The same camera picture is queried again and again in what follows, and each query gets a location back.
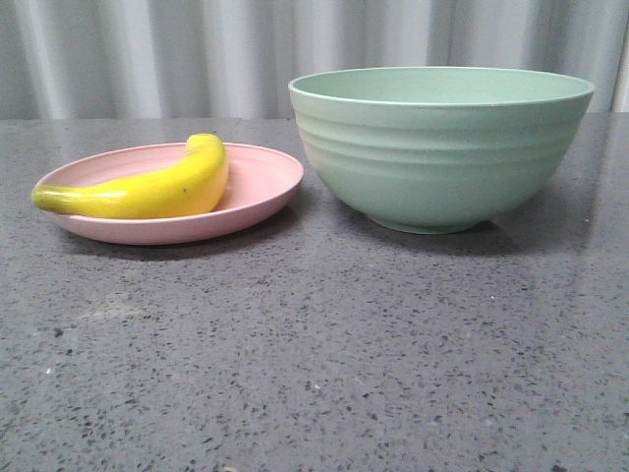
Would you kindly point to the yellow banana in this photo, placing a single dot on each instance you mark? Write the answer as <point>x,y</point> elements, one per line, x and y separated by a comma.
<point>192,185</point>

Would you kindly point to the pink plate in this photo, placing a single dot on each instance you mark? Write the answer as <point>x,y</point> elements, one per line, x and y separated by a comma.
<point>261,182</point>

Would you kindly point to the green bowl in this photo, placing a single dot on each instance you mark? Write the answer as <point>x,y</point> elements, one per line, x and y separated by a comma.
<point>436,149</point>

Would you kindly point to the white curtain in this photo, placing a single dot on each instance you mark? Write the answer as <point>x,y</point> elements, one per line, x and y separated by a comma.
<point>173,59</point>

